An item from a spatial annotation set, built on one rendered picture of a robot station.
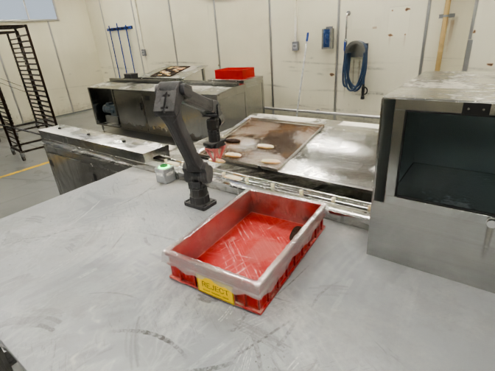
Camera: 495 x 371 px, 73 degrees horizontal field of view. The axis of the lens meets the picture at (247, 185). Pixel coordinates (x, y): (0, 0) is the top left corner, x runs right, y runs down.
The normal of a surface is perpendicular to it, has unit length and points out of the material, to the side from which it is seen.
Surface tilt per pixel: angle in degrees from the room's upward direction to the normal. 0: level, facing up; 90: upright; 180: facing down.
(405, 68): 90
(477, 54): 90
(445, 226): 91
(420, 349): 0
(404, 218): 91
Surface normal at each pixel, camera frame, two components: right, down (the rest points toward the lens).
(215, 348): -0.07, -0.91
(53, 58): 0.80, 0.20
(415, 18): -0.59, 0.37
